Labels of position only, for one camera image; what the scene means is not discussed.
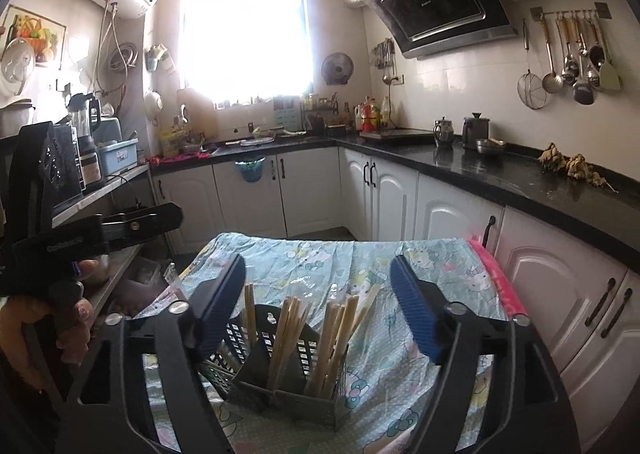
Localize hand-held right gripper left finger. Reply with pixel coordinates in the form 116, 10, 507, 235
65, 254, 247, 454

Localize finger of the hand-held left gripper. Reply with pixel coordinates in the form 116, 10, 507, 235
97, 202, 183, 255

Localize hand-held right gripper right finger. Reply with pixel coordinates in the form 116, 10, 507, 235
390, 254, 581, 454

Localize set of bamboo chopsticks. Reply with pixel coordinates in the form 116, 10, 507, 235
242, 283, 382, 397

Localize dark green plastic utensil basket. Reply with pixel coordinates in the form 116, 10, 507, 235
200, 303, 351, 432

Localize person's left forearm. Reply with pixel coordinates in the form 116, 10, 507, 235
0, 351, 61, 440

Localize row of hanging kitchen utensils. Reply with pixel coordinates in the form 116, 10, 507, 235
537, 14, 623, 105

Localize person's left hand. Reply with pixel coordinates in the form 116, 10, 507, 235
0, 258, 101, 365

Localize white metal shelf rack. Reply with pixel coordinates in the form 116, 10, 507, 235
50, 164, 151, 315

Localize clear plastic bag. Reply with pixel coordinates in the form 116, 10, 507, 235
132, 264, 201, 322

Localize red cloth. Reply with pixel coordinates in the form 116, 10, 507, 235
150, 151, 211, 165

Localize blue plastic box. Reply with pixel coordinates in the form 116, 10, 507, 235
97, 136, 140, 175

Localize black microwave oven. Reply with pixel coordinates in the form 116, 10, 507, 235
52, 126, 85, 207

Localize yellow dish items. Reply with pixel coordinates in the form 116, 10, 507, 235
159, 128, 192, 158

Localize pink fleece blanket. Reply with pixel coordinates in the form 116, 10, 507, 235
467, 234, 528, 319

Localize cartoon printed bedsheet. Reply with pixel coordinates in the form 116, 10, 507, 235
142, 232, 516, 454

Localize teal hanging bin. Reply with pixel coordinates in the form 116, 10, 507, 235
235, 157, 266, 183

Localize white colander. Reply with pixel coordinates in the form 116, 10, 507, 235
144, 90, 165, 125

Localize wooden cutting board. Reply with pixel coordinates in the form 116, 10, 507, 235
177, 88, 218, 141

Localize blender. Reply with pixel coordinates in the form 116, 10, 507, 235
67, 92, 103, 185

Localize black kitchen countertop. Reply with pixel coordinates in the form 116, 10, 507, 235
150, 126, 640, 235

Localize black induction cooktop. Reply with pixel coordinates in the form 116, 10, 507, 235
359, 129, 437, 145

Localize small steel kettle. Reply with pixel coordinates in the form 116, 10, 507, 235
433, 117, 455, 149

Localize teal drawer organizer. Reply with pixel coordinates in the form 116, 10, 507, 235
274, 96, 302, 132

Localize dark lidded pot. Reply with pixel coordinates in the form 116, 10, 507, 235
462, 112, 491, 151

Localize red label oil bottle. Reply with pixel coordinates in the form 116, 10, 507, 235
356, 98, 383, 133

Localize dark spice rack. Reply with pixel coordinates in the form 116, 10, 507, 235
300, 94, 346, 137

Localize ginger root clump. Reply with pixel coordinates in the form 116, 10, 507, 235
567, 154, 608, 187
539, 143, 568, 172

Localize kitchen window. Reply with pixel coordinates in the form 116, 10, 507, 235
182, 0, 316, 107

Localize small hanging utensil rack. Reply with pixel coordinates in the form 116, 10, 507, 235
371, 38, 405, 84

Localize white wall holder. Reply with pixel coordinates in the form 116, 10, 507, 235
145, 44, 171, 72

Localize fruit wall picture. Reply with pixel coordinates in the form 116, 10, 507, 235
0, 4, 68, 70

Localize small wall fan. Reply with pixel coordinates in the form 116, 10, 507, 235
321, 52, 355, 85

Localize wire mesh skimmer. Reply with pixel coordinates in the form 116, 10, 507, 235
517, 18, 547, 110

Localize metal utensil rail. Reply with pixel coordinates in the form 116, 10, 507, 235
530, 2, 612, 22

